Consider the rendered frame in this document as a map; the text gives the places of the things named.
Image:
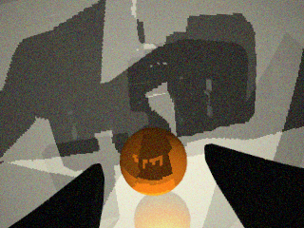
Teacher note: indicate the shiny orange ball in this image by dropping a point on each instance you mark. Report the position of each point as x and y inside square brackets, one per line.
[153, 161]

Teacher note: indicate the see-through orange ball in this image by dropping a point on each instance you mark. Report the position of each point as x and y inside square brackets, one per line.
[165, 211]

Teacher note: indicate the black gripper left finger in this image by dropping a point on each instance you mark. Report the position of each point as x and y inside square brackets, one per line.
[78, 205]

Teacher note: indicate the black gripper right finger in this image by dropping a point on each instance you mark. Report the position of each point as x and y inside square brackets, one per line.
[262, 193]

